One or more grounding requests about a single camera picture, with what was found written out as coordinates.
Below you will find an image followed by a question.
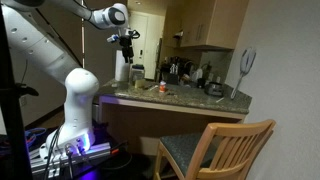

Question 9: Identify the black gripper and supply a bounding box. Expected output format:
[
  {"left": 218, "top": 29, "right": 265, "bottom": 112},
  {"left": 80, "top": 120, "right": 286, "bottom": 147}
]
[{"left": 120, "top": 36, "right": 134, "bottom": 64}]

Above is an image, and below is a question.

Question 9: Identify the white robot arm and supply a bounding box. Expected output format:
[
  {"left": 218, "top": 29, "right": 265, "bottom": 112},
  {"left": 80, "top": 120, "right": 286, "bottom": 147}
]
[{"left": 1, "top": 0, "right": 130, "bottom": 160}]

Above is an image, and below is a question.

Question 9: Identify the white paper towel roll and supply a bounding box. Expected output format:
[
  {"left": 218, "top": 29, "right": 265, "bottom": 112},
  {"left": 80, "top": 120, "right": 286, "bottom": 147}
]
[{"left": 115, "top": 50, "right": 129, "bottom": 81}]

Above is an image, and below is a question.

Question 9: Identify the clear jar with blue lid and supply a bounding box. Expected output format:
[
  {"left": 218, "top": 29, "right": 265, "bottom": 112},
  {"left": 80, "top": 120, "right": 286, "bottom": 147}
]
[{"left": 131, "top": 64, "right": 145, "bottom": 83}]

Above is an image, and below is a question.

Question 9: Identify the yellow-green sponge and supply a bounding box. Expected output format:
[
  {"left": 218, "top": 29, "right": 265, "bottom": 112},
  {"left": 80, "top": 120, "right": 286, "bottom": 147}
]
[{"left": 135, "top": 79, "right": 146, "bottom": 88}]

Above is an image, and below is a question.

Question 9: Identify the black coffee maker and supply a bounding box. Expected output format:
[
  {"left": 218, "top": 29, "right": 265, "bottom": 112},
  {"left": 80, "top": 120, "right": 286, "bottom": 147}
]
[{"left": 160, "top": 56, "right": 192, "bottom": 85}]

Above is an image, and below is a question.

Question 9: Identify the small orange white bottle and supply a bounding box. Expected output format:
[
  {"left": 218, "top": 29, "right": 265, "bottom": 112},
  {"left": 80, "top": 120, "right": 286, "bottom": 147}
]
[{"left": 159, "top": 81, "right": 166, "bottom": 93}]

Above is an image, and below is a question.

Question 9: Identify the wooden upper cabinet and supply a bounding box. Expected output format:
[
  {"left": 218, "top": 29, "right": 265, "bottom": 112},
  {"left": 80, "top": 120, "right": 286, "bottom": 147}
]
[{"left": 179, "top": 0, "right": 250, "bottom": 51}]

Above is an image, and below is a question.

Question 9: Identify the wooden chair with grey seat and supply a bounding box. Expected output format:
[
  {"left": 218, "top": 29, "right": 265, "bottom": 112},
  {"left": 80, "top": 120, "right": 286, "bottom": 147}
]
[{"left": 153, "top": 119, "right": 276, "bottom": 180}]

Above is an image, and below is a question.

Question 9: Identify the black tripod pole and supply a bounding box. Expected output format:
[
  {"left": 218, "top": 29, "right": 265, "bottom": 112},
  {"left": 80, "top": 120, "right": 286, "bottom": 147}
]
[{"left": 0, "top": 8, "right": 33, "bottom": 180}]

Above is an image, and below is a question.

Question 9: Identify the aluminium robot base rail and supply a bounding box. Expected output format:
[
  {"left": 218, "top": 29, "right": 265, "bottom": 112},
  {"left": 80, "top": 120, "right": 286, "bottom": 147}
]
[{"left": 29, "top": 143, "right": 111, "bottom": 178}]

